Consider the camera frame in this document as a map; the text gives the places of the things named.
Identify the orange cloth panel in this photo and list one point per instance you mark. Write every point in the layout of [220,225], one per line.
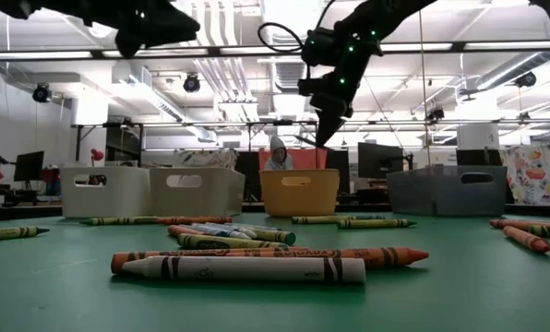
[309,159]

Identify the orange crayon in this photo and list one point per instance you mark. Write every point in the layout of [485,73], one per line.
[196,220]
[376,257]
[187,252]
[180,229]

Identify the white ceiling pipes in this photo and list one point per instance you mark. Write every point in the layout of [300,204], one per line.
[224,78]

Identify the silver air duct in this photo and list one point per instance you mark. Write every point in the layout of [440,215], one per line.
[510,69]

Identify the yellow green crayon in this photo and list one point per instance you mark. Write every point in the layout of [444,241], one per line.
[219,242]
[316,219]
[7,233]

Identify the floral patterned cloth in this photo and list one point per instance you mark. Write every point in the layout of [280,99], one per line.
[533,175]

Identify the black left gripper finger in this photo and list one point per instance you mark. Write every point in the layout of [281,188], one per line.
[182,16]
[178,32]

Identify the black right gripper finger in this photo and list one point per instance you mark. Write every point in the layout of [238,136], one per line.
[309,140]
[328,126]

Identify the small black ceiling camera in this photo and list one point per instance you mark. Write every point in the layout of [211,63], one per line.
[435,114]

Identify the long ceiling light bar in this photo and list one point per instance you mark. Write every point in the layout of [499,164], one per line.
[39,55]

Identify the person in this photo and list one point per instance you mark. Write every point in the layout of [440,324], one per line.
[278,157]

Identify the orange plastic bin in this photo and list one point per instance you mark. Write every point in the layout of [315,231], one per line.
[298,198]

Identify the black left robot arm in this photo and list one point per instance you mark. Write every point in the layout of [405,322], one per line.
[72,9]

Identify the white ventilation duct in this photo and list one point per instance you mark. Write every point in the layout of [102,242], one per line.
[159,103]

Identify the white crayon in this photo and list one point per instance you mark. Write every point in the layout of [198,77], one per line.
[215,230]
[256,269]

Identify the black ceiling spot lamp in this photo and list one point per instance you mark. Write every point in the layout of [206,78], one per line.
[525,79]
[41,93]
[191,83]

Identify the thin hanging pole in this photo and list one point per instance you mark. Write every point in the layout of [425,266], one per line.
[423,92]

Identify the dark grey plastic bin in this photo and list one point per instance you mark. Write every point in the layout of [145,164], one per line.
[441,193]

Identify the black computer monitor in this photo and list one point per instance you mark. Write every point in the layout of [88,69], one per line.
[379,159]
[478,157]
[28,166]

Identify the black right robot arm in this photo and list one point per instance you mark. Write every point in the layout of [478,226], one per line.
[395,11]

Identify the white plastic bin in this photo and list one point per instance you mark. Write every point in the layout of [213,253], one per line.
[118,198]

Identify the white patterned cloth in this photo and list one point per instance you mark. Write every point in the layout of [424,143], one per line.
[206,159]

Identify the blue crayon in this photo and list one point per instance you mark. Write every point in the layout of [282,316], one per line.
[372,217]
[252,227]

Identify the red desk lamp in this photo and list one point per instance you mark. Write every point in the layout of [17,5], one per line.
[97,154]

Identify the light grey plastic bin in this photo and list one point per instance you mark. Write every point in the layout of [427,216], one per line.
[196,200]

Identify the red crayon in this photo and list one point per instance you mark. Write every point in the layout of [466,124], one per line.
[526,239]
[515,223]

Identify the black aluminium table frame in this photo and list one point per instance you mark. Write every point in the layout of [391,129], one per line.
[26,211]

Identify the black metal rack frame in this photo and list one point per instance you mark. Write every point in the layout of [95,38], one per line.
[78,143]

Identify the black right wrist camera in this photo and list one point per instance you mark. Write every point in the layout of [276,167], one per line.
[316,46]

